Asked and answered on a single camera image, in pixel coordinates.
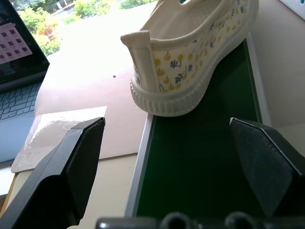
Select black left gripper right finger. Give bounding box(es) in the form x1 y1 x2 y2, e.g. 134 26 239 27
229 117 305 229

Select clear plastic sheet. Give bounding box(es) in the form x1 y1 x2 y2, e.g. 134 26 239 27
10 106 108 174

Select cream floral canvas shoe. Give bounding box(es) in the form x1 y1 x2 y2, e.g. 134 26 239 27
120 0 260 117

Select dark green board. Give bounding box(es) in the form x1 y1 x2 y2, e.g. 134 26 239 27
124 31 272 219

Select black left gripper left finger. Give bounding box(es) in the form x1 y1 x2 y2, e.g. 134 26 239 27
0 117 106 229

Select grey laptop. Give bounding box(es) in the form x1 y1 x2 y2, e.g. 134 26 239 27
0 0 51 164

